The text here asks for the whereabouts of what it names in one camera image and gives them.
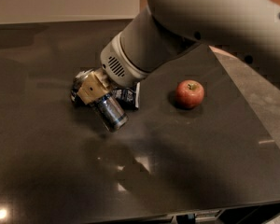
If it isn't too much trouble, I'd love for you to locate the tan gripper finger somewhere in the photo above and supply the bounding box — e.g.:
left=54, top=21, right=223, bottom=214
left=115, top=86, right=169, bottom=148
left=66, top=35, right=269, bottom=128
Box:
left=77, top=69, right=112, bottom=105

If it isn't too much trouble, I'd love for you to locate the silver blue redbull can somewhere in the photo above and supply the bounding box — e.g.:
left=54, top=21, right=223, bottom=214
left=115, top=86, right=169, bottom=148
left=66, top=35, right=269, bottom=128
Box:
left=72, top=68, right=129, bottom=133

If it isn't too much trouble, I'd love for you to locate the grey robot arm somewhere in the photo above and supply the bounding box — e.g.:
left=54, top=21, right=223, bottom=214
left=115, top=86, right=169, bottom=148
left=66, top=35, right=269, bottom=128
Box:
left=77, top=0, right=280, bottom=104

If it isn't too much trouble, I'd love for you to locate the blue white chip bag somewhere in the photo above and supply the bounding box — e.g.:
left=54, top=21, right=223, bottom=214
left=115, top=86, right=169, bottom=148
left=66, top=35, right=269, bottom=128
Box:
left=70, top=77, right=141, bottom=110

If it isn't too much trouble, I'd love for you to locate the red apple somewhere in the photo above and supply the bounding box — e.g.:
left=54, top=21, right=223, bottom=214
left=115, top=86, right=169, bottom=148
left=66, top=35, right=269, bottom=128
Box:
left=175, top=80, right=204, bottom=109

